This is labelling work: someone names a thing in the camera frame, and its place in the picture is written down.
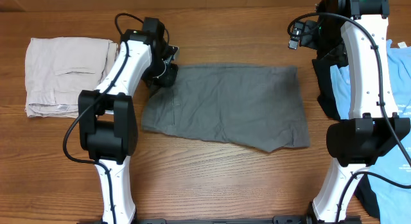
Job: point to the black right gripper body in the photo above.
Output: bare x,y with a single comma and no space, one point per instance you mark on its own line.
327,37

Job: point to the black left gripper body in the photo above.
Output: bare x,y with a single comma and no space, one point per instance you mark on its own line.
161,72

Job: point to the grey shorts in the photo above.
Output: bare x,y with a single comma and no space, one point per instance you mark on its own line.
249,105

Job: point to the beige shorts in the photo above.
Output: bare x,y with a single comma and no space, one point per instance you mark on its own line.
58,69

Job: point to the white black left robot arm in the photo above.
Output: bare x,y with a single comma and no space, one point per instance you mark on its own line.
107,120

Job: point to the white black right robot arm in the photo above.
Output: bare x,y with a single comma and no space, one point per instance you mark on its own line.
355,30

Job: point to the black garment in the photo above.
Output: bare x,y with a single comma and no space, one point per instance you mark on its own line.
326,100

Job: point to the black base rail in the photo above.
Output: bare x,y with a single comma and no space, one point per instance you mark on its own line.
274,220

